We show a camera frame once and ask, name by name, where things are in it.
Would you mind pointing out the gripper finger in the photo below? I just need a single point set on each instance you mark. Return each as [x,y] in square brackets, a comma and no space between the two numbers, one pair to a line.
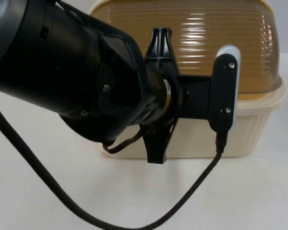
[158,143]
[161,45]

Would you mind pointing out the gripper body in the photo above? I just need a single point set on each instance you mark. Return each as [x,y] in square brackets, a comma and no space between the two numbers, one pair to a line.
[194,95]

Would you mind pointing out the cream lid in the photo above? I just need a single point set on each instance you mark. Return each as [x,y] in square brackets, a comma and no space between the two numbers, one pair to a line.
[194,36]

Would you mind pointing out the cream box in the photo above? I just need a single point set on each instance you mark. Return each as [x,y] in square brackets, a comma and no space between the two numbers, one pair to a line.
[194,139]

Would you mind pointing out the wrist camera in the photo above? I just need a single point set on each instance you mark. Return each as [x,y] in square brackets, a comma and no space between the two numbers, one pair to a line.
[224,91]

